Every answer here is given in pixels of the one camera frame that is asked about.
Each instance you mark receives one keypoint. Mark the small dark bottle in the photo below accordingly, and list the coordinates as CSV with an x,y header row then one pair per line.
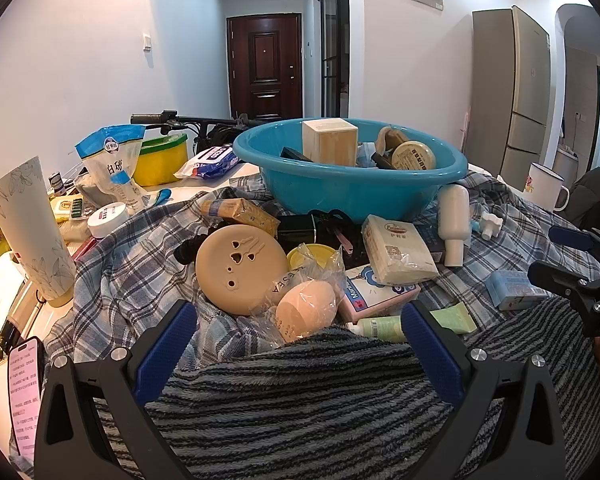
x,y
56,183

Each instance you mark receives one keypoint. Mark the beige round perforated disc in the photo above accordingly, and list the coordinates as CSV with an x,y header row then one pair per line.
x,y
235,270

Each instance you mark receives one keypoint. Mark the black pouch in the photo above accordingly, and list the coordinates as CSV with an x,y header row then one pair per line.
x,y
337,235

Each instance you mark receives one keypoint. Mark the white plastic bottle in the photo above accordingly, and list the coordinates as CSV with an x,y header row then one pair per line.
x,y
454,215

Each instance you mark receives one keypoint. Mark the blue plaid cloth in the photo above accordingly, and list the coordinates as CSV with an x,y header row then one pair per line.
x,y
130,270

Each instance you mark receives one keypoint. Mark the white jar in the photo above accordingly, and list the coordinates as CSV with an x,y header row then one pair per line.
x,y
107,220

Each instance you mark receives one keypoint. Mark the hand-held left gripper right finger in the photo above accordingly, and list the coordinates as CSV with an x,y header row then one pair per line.
x,y
430,355

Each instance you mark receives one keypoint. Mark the white sugar bag blue top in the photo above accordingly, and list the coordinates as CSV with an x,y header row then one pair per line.
x,y
110,170

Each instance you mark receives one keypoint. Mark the black framed sliding door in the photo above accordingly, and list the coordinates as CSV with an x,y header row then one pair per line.
x,y
335,45

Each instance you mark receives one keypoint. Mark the yellow container green rim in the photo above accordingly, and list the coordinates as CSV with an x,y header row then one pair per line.
x,y
160,160

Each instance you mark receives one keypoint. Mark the pink broom and dustpan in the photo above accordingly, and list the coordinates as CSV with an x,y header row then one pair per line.
x,y
463,127

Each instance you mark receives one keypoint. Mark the cream tissue pack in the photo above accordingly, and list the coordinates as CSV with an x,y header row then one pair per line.
x,y
400,250

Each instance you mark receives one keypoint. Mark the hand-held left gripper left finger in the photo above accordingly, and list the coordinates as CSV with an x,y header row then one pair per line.
x,y
165,355

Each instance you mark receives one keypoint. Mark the white enamel mug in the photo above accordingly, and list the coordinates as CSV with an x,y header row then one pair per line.
x,y
542,187

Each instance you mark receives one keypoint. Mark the smartphone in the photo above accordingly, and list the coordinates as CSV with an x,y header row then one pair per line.
x,y
27,400

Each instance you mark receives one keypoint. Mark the blue white wet wipes pack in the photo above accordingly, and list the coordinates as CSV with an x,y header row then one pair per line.
x,y
210,162

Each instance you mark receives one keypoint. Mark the tall white floral cup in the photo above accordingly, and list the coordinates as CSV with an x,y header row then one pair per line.
x,y
30,230

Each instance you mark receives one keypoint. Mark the light wooden box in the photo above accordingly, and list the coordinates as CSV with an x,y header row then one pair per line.
x,y
330,142

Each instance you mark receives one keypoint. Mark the peach makeup sponge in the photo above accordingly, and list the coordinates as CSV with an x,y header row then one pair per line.
x,y
305,310

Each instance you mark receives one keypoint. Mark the light blue packet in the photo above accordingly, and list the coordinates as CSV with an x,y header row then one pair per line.
x,y
367,155

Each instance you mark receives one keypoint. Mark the round tin beige label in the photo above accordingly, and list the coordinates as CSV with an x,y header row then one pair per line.
x,y
414,156

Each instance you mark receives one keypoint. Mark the yellow round lid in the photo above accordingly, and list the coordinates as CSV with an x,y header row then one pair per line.
x,y
312,255

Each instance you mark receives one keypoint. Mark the white wall switch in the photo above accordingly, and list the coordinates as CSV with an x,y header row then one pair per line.
x,y
147,41

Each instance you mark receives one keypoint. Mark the gold blue cigarette pack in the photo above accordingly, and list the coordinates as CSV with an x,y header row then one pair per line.
x,y
245,212

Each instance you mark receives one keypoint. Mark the black backpack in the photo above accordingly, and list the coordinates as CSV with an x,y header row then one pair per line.
x,y
222,135

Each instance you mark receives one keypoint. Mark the brown entrance door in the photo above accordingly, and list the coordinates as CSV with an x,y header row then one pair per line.
x,y
265,65

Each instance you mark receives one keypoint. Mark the pink cartoon tissue pack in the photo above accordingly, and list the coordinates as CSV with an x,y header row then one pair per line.
x,y
375,290

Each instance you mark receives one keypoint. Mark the green tube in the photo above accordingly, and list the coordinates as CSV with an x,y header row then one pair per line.
x,y
380,327

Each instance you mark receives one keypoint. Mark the light blue box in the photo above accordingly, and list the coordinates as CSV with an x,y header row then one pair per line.
x,y
515,290

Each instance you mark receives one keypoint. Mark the green pill blister pack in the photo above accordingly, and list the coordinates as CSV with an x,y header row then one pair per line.
x,y
70,207

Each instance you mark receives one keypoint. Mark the beige refrigerator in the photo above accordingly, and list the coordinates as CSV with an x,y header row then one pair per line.
x,y
510,95

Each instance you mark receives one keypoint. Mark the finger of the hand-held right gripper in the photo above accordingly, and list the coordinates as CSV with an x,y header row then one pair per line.
x,y
575,240
555,275

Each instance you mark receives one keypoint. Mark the clear crinkled plastic bag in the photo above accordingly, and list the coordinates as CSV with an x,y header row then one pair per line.
x,y
325,265

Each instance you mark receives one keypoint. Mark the dark blue box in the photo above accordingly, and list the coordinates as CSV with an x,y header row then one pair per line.
x,y
437,245

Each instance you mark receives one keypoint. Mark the white plastic valve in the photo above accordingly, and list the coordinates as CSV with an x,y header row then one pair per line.
x,y
489,222

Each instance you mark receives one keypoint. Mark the black square box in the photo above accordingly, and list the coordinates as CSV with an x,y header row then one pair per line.
x,y
295,230

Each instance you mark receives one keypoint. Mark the grey striped fleece blanket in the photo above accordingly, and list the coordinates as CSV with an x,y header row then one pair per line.
x,y
305,410

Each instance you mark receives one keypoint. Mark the blue plastic basin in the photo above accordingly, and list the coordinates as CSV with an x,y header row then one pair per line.
x,y
340,185

